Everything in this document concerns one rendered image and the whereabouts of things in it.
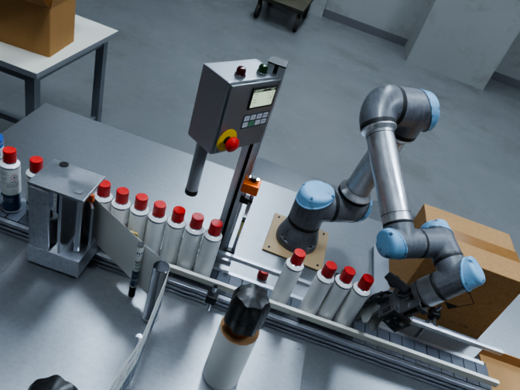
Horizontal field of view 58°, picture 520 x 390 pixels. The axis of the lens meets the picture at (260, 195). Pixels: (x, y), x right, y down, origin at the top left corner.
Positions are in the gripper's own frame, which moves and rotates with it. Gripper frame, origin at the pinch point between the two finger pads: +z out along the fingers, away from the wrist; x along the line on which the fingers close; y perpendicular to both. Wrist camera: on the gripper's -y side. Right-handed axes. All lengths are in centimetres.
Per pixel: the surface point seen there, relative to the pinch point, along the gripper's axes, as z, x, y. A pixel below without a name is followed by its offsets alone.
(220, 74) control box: -19, -75, -1
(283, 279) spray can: 7.1, -24.0, 2.4
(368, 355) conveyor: 3.6, 9.0, 5.8
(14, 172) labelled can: 43, -93, 2
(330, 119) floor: 79, 48, -329
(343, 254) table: 10.3, 2.9, -36.4
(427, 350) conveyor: -6.9, 23.0, -1.7
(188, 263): 26, -44, 2
